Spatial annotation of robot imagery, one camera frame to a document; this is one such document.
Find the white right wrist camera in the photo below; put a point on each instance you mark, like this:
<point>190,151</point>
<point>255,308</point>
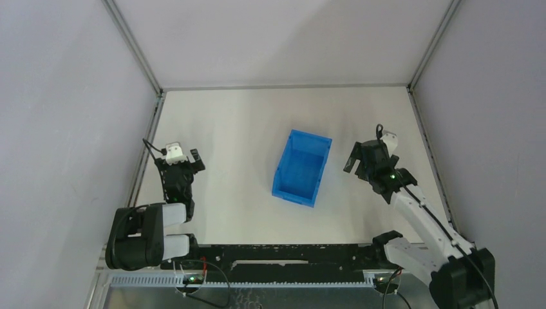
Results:
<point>390,140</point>

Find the perforated metal cable tray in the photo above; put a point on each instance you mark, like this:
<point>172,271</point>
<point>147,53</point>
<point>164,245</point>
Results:
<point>362,280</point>

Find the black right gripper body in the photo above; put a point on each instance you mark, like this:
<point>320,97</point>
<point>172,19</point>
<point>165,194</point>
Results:
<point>364,170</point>

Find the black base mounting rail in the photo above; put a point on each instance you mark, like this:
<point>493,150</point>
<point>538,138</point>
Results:
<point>268,262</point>

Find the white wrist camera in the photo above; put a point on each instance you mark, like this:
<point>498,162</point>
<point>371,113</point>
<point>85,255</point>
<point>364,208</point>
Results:
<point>390,140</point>
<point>174,153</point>

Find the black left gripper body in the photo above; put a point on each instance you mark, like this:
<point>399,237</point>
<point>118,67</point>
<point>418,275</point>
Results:
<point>179,166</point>

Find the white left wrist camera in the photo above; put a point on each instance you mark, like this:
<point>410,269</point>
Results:
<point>174,153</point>

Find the blue plastic bin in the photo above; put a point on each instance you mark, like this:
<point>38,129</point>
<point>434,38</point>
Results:
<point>299,172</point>

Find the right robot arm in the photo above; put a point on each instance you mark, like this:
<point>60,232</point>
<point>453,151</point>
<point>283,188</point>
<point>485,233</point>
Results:
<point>458,274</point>

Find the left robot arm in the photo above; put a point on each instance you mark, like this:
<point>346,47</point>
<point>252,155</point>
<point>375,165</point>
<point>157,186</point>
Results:
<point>137,238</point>

